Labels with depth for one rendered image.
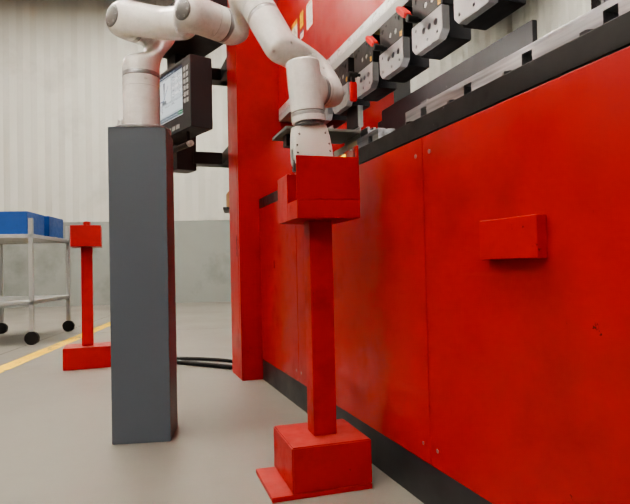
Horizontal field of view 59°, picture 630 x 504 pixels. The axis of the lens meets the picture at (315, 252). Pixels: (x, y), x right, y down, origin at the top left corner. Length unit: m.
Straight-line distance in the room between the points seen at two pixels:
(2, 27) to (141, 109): 8.58
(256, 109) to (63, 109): 7.13
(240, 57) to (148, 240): 1.33
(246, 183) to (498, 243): 1.89
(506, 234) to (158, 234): 1.17
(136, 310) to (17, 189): 8.00
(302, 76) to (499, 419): 0.88
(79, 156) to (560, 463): 9.01
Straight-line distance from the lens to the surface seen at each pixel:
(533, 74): 1.02
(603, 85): 0.91
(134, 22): 2.00
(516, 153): 1.03
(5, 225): 4.89
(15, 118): 10.00
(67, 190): 9.54
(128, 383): 1.90
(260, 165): 2.79
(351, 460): 1.45
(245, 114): 2.83
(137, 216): 1.87
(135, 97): 1.97
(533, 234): 0.96
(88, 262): 3.45
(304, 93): 1.41
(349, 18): 2.08
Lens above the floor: 0.55
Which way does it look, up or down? 1 degrees up
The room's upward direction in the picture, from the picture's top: 1 degrees counter-clockwise
